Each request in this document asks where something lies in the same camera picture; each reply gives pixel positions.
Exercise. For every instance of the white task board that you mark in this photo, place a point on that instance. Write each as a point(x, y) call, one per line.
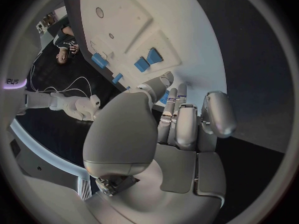
point(130, 13)

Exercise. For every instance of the blue plug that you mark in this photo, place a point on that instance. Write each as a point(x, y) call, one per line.
point(154, 57)
point(142, 64)

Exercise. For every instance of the thick long blue cylinder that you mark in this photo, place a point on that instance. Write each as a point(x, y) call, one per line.
point(99, 60)

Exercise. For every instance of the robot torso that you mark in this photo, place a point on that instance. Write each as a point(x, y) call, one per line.
point(18, 69)

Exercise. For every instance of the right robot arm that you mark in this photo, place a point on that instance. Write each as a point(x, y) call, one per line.
point(70, 106)

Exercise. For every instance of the person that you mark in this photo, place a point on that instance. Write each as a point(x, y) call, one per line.
point(63, 41)

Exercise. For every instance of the thin long blue cylinder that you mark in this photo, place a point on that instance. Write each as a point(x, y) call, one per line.
point(117, 78)

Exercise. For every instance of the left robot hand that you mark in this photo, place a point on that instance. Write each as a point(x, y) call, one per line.
point(121, 134)

